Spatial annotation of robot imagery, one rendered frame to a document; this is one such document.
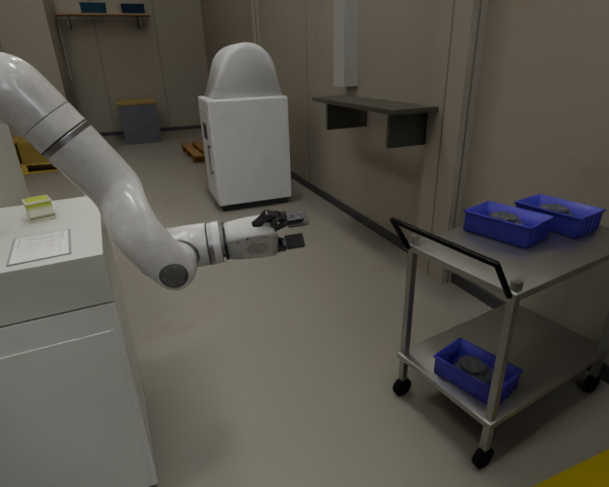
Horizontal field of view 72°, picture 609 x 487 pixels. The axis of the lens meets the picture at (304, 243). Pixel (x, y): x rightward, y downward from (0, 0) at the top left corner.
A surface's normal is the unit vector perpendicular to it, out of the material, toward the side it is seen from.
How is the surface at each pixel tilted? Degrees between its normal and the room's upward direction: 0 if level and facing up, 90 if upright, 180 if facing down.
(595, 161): 90
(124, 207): 53
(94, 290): 90
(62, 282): 90
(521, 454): 0
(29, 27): 90
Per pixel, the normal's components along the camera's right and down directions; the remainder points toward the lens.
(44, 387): 0.42, 0.35
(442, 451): -0.03, -0.92
